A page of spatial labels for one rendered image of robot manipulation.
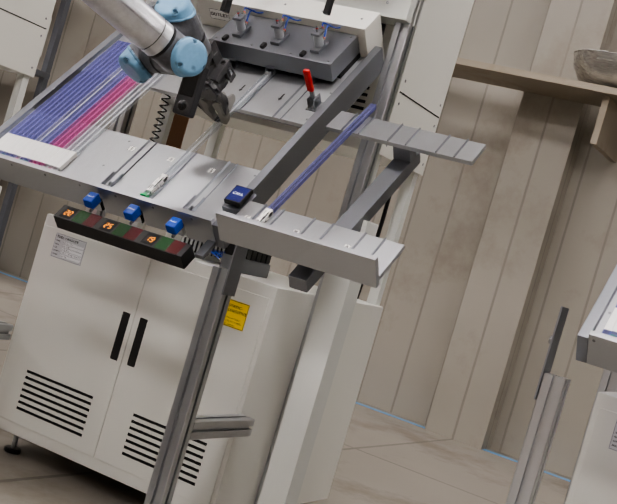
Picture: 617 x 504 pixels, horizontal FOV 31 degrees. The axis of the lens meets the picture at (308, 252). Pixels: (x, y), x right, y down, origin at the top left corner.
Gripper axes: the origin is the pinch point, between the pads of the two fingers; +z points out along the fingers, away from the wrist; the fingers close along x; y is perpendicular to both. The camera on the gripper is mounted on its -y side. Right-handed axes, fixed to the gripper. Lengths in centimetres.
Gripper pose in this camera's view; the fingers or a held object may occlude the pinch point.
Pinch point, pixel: (219, 121)
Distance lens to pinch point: 257.8
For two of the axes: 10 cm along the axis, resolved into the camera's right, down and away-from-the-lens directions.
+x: -8.5, -2.6, 4.5
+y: 4.6, -7.9, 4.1
